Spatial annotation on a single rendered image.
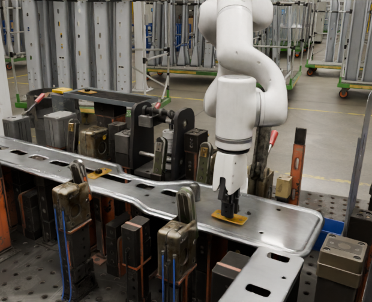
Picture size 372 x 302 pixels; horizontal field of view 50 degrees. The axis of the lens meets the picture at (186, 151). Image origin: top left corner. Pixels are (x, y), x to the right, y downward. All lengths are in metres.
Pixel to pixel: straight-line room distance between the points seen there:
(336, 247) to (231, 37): 0.51
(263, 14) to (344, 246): 0.69
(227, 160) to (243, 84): 0.17
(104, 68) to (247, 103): 4.76
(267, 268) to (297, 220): 0.22
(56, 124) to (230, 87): 0.84
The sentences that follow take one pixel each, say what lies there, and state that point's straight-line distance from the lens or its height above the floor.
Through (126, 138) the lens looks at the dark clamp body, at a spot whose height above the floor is 1.07.
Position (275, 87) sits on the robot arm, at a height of 1.33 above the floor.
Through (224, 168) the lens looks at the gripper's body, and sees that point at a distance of 0.89.
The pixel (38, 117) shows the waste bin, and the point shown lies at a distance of 3.95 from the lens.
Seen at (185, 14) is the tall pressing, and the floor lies 1.38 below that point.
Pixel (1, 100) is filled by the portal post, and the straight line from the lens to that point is 4.91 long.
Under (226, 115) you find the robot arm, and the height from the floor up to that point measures 1.27.
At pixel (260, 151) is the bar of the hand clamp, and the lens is 1.12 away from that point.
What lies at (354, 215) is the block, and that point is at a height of 1.08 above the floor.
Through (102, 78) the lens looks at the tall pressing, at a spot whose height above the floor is 0.60.
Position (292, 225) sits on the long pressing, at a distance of 1.00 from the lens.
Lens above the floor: 1.48
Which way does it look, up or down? 20 degrees down
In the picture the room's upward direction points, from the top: 1 degrees clockwise
